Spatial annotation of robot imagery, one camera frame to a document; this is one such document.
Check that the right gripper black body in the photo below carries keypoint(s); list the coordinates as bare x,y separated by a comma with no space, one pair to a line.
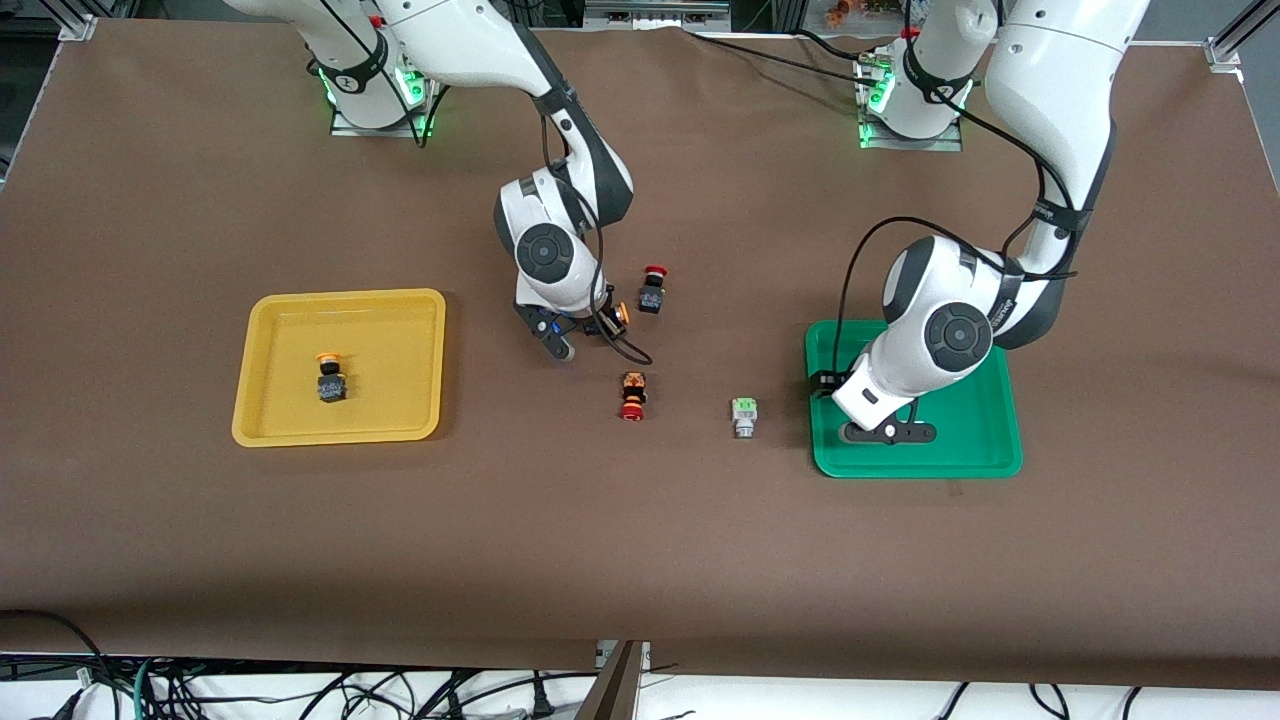
592,322

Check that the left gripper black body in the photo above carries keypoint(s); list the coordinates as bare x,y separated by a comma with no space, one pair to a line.
826,381

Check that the green push button grey body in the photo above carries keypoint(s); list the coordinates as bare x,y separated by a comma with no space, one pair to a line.
744,408

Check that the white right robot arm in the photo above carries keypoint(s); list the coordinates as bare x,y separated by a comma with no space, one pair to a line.
470,40

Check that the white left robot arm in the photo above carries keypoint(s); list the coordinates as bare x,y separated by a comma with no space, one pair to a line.
1050,80

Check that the red push button black body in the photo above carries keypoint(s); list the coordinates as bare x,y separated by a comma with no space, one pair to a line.
652,298

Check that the red emergency stop button orange block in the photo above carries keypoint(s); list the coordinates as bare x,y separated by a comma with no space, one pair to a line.
633,392

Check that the green plastic tray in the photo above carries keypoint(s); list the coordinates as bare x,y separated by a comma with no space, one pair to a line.
970,440

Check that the yellow plastic tray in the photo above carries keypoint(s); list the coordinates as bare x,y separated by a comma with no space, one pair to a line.
390,400

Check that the brown table cover mat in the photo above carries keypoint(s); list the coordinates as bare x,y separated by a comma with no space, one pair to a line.
640,550

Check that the grey metal rack device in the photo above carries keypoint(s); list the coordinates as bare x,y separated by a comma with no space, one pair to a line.
655,10

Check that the brown table leg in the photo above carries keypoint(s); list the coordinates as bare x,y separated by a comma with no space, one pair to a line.
612,690

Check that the colourful background object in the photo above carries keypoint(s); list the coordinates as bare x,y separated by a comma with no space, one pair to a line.
850,10

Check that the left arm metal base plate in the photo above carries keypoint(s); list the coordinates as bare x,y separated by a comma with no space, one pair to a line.
945,145

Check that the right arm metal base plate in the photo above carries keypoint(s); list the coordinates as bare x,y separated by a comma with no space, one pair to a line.
350,130

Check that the white table bracket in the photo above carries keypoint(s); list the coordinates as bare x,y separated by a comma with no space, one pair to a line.
603,655

